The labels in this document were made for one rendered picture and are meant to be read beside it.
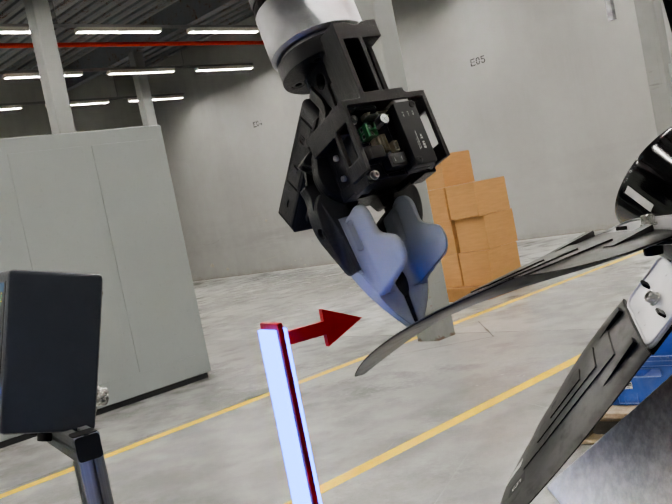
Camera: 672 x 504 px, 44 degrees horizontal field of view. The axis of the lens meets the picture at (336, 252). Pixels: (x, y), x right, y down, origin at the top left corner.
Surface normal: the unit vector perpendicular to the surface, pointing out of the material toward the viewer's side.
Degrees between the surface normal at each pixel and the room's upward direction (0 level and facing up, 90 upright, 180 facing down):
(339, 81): 90
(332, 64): 90
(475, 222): 90
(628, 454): 55
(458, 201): 90
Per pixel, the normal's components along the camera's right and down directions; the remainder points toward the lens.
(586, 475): -0.43, -0.45
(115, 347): 0.67, -0.10
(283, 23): -0.53, 0.01
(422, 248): -0.83, 0.12
